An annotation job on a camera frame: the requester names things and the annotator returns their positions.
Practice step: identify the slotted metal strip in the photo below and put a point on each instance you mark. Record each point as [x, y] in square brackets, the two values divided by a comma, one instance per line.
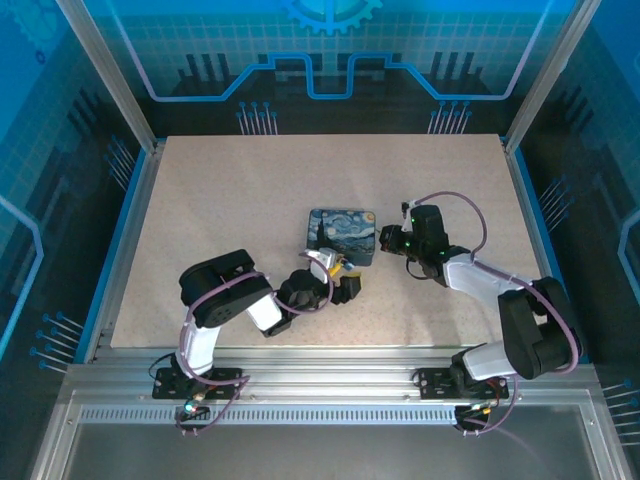
[325, 415]

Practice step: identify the starry night print tin box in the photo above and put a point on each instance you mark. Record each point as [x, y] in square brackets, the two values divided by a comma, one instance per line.
[340, 232]

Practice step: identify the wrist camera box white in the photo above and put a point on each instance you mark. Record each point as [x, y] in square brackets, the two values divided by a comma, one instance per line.
[407, 205]
[320, 260]

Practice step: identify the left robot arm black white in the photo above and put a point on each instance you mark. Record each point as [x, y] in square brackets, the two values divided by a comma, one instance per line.
[220, 272]

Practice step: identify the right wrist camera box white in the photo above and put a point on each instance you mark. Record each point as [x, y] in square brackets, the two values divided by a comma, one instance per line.
[407, 205]

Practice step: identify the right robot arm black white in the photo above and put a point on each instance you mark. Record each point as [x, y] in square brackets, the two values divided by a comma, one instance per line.
[535, 325]

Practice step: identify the aluminium frame post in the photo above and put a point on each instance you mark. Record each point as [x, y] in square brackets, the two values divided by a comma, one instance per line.
[110, 65]
[545, 75]

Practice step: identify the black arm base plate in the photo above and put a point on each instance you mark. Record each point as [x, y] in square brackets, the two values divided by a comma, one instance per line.
[170, 382]
[435, 382]

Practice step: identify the aluminium frame cross rail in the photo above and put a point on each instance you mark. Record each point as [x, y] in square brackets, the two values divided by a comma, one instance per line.
[325, 375]

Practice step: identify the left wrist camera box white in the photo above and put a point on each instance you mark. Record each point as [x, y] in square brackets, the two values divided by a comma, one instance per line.
[320, 260]

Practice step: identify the grey steel bottom panel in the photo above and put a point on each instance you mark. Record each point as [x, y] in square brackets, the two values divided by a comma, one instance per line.
[320, 455]

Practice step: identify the aluminium side rail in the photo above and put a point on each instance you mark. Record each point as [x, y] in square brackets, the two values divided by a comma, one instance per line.
[125, 240]
[545, 225]

